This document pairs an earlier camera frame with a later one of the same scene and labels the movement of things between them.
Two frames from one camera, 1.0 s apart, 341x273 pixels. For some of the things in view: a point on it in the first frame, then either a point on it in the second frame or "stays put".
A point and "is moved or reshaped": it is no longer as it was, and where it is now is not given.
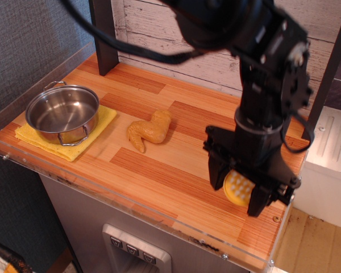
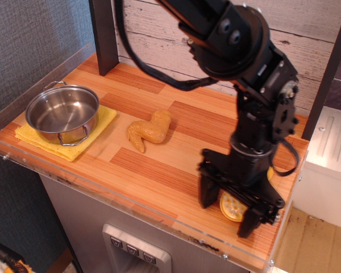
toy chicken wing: [155, 130] stays put
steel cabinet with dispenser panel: [107, 237] stays put
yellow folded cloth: [105, 116] stays put
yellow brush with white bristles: [238, 188] is moved or reshaped
